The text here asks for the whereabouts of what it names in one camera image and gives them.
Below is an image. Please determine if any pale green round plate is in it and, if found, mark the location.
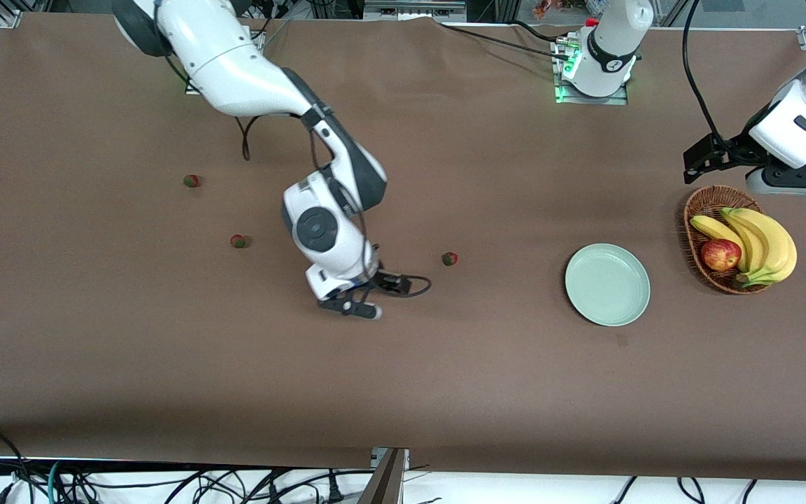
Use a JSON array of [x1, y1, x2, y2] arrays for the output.
[[565, 243, 651, 328]]

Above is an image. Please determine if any brown table cloth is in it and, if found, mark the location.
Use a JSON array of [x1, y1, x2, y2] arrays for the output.
[[0, 13, 806, 484]]

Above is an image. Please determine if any yellow banana bunch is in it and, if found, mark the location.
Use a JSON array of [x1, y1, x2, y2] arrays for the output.
[[690, 207, 798, 288]]

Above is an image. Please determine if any brown wicker basket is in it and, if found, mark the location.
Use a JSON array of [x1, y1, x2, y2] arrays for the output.
[[684, 185, 775, 295]]

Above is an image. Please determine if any grey background box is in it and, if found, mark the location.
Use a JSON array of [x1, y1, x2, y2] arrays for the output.
[[363, 0, 467, 20]]

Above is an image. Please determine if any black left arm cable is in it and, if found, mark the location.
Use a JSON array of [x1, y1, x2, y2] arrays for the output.
[[681, 0, 729, 148]]

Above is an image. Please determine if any black cable on table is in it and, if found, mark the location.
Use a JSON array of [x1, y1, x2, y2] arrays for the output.
[[441, 23, 572, 60], [508, 20, 561, 41]]

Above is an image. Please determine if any metal frame post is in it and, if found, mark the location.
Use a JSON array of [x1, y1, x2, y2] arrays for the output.
[[360, 448, 411, 504]]

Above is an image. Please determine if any red apple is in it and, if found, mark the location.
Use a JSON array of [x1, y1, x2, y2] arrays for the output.
[[700, 239, 742, 272]]

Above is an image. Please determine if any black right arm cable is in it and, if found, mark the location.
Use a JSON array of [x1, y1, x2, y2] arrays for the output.
[[158, 0, 433, 300]]

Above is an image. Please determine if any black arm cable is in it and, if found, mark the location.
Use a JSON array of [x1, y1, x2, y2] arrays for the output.
[[158, 0, 433, 300], [681, 0, 729, 148]]

